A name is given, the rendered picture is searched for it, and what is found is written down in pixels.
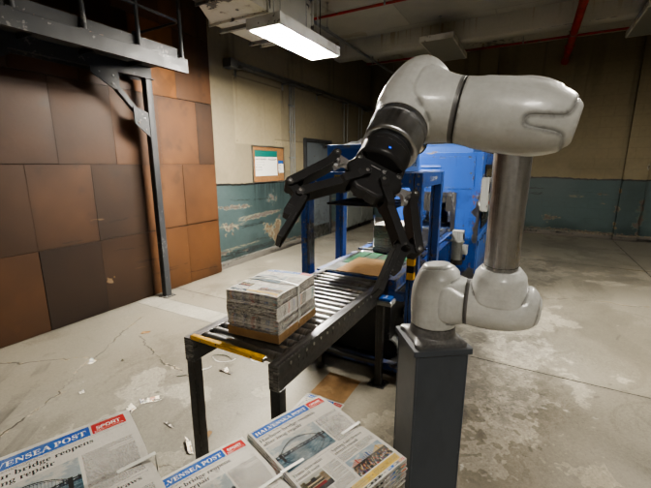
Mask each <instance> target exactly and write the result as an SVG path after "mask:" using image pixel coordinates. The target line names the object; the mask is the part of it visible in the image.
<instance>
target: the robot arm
mask: <svg viewBox="0 0 651 488"><path fill-rule="evenodd" d="M583 108H584V104H583V102H582V101H581V99H580V98H579V95H578V94H577V93H576V92H575V91H573V90H572V89H571V88H569V87H567V86H566V85H565V84H564V83H562V82H560V81H558V80H555V79H553V78H550V77H545V76H495V75H487V76H464V75H460V74H456V73H453V72H450V71H449V69H448V68H447V66H446V65H445V64H444V63H443V62H442V61H441V60H440V59H438V58H437V57H435V56H432V55H419V56H416V57H414V58H412V59H410V60H408V61H407V62H405V63H404V64H403V65H402V66H401V67H400V68H399V69H398V70H397V71H396V72H395V73H394V74H393V75H392V77H391V78H390V79H389V81H388V82H387V84H386V86H385V87H384V89H383V91H382V93H381V95H380V97H379V99H378V102H377V104H376V108H375V113H374V114H373V116H372V118H371V120H370V122H369V124H368V126H367V128H366V132H365V135H364V137H363V139H362V141H361V147H360V149H359V150H358V152H357V154H356V156H355V157H354V158H353V159H352V160H351V161H349V160H348V159H346V158H345V157H343V156H342V155H341V153H342V151H341V150H340V149H339V148H335V149H333V151H332V152H331V153H330V154H329V155H328V157H326V158H324V159H322V160H320V161H319V162H317V163H315V164H313V165H311V166H309V167H307V168H304V169H302V170H300V171H298V172H296V173H294V174H292V175H290V176H288V177H287V178H286V183H285V187H284V192H285V193H286V194H290V195H291V198H290V200H289V202H288V203H287V205H286V206H285V208H284V211H283V217H282V218H284V219H286V220H287V221H286V222H285V224H284V225H283V226H282V228H281V229H280V231H279V232H278V234H277V237H276V242H275V245H276V246H277V247H281V246H282V244H283V243H284V241H285V239H286V238H287V236H288V234H289V233H290V231H291V229H292V228H293V226H294V224H295V222H296V220H297V219H298V217H299V216H300V214H301V212H302V211H303V209H304V207H305V204H306V201H308V200H312V199H315V198H322V197H325V196H329V195H332V194H336V193H340V194H342V193H346V192H350V191H351V192H352V193H353V196H355V197H356V198H362V199H363V200H364V201H366V202H367V203H369V204H371V205H372V204H376V206H377V209H378V212H379V214H381V215H382V218H383V220H384V223H385V226H386V229H387V233H388V236H389V239H390V242H391V245H392V247H393V248H392V249H391V250H390V251H389V252H388V254H387V258H386V260H385V263H384V265H383V267H382V270H381V272H380V274H379V277H378V279H377V281H376V284H375V286H374V289H373V290H372V292H371V296H373V297H375V298H376V297H378V296H379V295H380V294H381V293H382V292H383V291H384V290H385V287H386V285H387V283H388V279H389V276H390V275H392V276H393V277H394V276H395V275H396V274H397V273H398V272H399V271H400V270H401V268H402V265H403V263H404V260H405V258H406V257H407V258H410V259H416V258H417V257H418V256H419V255H420V254H422V253H423V251H424V246H423V240H422V233H421V226H420V220H419V208H418V201H419V191H418V190H413V191H412V192H409V191H407V190H405V189H402V188H401V180H402V178H403V176H404V173H405V171H406V169H407V168H409V167H410V166H411V165H412V164H413V163H414V162H415V161H416V159H417V157H418V154H419V151H420V150H421V147H422V146H423V145H424V144H426V143H437V142H444V143H453V144H458V145H462V146H465V147H468V148H471V149H476V150H480V151H485V152H490V153H494V156H493V167H492V177H491V188H490V199H489V209H488V220H487V231H486V240H485V251H484V262H483V264H482V265H480V266H479V267H478V268H477V269H476V271H475V274H474V277H473V279H468V278H466V277H463V276H461V275H460V270H459V269H458V268H457V267H456V266H455V265H453V264H451V263H450V262H447V261H443V260H432V261H428V262H426V263H425V264H424V265H423V266H422V267H421V268H420V270H419V272H418V274H417V276H416V278H415V280H414V283H413V287H412V295H411V323H402V324H401V325H400V329H401V330H403V331H404V332H405V333H406V334H407V336H408V337H409V338H410V340H411V341H412V342H413V344H414V345H415V349H416V350H418V351H424V350H428V349H441V348H466V347H467V342H466V341H465V340H463V339H462V338H460V337H459V336H458V335H457V333H456V329H455V325H456V324H462V323H463V324H468V325H472V326H475V327H479V328H484V329H490V330H497V331H522V330H527V329H530V328H532V327H534V326H536V325H537V324H538V323H539V320H540V317H541V313H542V308H543V300H542V298H541V296H540V293H539V292H538V291H537V290H536V289H535V288H534V287H532V286H528V279H527V275H526V273H525V272H524V271H523V270H522V268H521V267H519V260H520V252H521V244H522V236H523V229H524V221H525V213H526V204H527V199H528V193H529V185H530V177H531V169H532V161H533V157H535V156H542V155H548V154H552V153H556V152H559V151H560V150H561V149H562V148H564V147H566V146H568V145H569V144H570V143H571V142H572V139H573V137H574V133H575V130H576V127H577V124H578V121H579V118H580V116H581V113H582V111H583ZM339 168H344V169H345V172H344V173H342V174H341V175H340V176H336V177H332V178H329V179H326V180H322V181H318V182H314V183H311V182H313V181H315V180H317V179H319V178H320V177H322V176H324V175H326V174H328V173H329V172H331V171H332V170H337V169H339ZM309 183H310V184H309ZM396 197H399V198H400V200H401V206H403V219H404V226H405V229H404V228H403V225H402V222H401V220H400V217H399V214H398V212H397V209H396V207H395V198H396Z"/></svg>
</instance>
